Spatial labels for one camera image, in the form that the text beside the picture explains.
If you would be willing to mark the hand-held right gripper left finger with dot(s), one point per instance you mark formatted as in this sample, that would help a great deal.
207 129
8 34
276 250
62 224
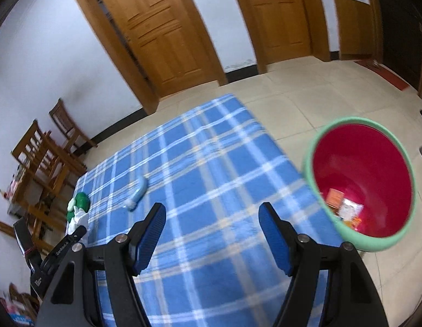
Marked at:
149 238

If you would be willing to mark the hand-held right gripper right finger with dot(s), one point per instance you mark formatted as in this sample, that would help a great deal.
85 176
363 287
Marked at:
275 238

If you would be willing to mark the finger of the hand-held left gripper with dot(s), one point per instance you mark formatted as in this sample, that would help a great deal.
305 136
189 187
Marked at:
76 235

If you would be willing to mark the white cloth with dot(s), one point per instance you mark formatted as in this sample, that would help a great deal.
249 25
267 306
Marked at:
79 219

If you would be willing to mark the orange cardboard box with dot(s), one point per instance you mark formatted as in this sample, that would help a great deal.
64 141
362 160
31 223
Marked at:
334 197

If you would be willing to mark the orange snack packet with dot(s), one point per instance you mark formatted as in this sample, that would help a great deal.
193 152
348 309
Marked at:
349 209

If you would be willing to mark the red bin with green rim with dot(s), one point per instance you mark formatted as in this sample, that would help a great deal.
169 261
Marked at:
367 163

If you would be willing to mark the green flower-shaped container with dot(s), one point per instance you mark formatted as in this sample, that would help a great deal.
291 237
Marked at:
82 201

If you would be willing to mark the colourful packets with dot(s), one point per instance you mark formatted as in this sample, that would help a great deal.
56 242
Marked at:
20 313

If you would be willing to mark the light blue tube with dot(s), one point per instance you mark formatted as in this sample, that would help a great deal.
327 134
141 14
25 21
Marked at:
139 192

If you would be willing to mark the wooden dining table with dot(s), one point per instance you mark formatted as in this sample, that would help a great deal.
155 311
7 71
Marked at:
30 204

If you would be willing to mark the wooden dining chair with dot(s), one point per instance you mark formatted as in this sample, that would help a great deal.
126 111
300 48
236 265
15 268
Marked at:
43 156
66 119
6 226

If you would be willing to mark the blue plaid tablecloth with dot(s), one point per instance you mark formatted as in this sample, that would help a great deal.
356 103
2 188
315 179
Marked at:
214 177

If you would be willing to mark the red door mat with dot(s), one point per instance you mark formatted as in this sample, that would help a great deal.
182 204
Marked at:
381 73

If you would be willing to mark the wooden panel door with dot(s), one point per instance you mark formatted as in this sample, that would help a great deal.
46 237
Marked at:
279 17
156 34

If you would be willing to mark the small wooden cabinet door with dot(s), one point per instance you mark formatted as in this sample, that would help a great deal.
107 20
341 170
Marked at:
354 27

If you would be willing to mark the wooden door frame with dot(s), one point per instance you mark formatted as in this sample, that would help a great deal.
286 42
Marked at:
105 41
318 24

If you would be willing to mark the dark doorway wooden frame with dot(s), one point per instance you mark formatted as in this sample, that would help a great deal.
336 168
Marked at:
376 17

